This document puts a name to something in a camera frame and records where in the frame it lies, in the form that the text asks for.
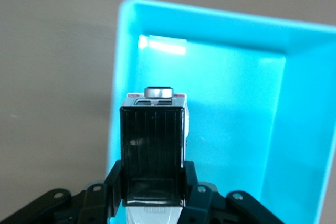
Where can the white jeep toy black roof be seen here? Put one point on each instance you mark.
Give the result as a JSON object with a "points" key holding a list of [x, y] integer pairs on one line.
{"points": [[152, 142]]}

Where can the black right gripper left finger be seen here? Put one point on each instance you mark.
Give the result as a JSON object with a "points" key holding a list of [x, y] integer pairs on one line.
{"points": [[114, 187]]}

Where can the cyan plastic bin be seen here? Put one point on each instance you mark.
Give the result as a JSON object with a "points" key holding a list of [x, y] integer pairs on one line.
{"points": [[236, 90]]}

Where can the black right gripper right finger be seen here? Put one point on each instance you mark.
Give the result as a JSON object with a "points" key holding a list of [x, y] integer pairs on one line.
{"points": [[191, 182]]}

